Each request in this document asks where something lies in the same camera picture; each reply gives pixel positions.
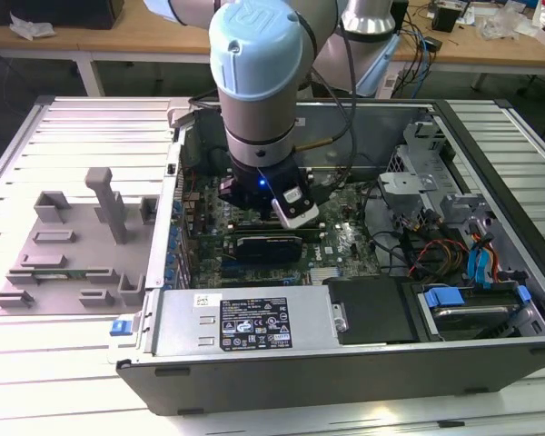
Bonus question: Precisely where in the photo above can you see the clear plastic bags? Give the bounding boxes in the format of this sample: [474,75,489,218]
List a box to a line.
[476,4,540,41]

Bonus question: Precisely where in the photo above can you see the silver metal drive bracket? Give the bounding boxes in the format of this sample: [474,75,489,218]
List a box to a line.
[376,171,440,214]

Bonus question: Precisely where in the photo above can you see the crumpled white paper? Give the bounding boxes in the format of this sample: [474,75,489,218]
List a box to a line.
[8,11,56,41]

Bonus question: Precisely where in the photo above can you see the hard disk blue carrier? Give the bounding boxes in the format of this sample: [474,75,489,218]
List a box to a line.
[417,283,533,342]

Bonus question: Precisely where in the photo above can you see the silver power supply unit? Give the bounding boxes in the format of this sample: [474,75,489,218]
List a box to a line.
[153,285,340,355]

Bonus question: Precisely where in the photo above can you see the black plastic shroud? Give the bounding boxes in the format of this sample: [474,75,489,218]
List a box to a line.
[322,276,419,346]

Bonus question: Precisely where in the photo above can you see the small black box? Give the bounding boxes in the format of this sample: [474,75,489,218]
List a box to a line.
[431,3,461,34]

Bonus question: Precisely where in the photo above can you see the multicolour power wire bundle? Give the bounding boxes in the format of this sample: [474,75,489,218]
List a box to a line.
[406,226,467,279]

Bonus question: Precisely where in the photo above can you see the black graphics card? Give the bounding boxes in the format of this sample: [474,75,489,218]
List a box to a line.
[233,233,303,263]

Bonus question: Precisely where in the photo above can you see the silver chipset heatsink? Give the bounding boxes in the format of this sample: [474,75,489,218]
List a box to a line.
[311,267,342,285]

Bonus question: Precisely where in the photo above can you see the green motherboard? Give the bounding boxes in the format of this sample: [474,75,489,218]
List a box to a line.
[179,170,382,290]

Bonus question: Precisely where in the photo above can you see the green RAM stick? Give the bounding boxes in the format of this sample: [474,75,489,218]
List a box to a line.
[8,270,114,280]

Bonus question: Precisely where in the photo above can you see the grey plastic parts rack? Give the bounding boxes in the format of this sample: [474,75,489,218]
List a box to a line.
[0,166,160,319]

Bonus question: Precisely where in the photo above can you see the white wrist camera black mount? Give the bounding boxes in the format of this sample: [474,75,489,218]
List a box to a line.
[271,183,322,231]

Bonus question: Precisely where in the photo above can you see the black open PC case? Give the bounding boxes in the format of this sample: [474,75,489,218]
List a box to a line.
[115,97,545,417]

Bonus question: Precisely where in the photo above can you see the wooden desk white frame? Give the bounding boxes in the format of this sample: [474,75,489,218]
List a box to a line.
[0,8,219,96]
[392,13,545,92]

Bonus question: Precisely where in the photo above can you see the large black box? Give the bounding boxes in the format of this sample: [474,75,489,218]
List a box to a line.
[0,0,124,31]

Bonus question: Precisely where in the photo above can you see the blue data wire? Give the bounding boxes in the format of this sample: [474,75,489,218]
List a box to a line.
[466,231,497,292]

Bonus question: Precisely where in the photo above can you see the black RAM slot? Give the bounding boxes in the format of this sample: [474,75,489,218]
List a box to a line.
[228,219,322,231]
[230,226,324,242]

